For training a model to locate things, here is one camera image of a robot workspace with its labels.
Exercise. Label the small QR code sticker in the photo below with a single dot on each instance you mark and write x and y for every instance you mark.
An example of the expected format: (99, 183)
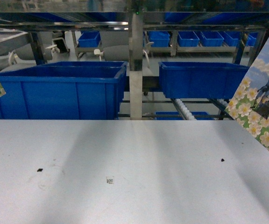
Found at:
(110, 179)

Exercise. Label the large blue bin right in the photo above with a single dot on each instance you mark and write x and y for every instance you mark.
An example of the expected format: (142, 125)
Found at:
(200, 79)

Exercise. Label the white roller conveyor track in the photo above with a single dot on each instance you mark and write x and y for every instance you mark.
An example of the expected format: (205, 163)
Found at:
(183, 110)

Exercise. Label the large blue bin left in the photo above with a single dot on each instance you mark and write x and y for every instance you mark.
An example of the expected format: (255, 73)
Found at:
(62, 92)

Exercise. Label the steel rack upright post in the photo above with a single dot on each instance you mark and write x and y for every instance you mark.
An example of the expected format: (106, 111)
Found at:
(135, 30)

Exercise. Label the flower gift bag with figures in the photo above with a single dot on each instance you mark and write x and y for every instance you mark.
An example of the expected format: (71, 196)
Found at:
(250, 104)

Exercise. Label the large blue bin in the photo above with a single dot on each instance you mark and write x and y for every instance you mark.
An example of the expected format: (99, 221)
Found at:
(62, 92)
(200, 79)

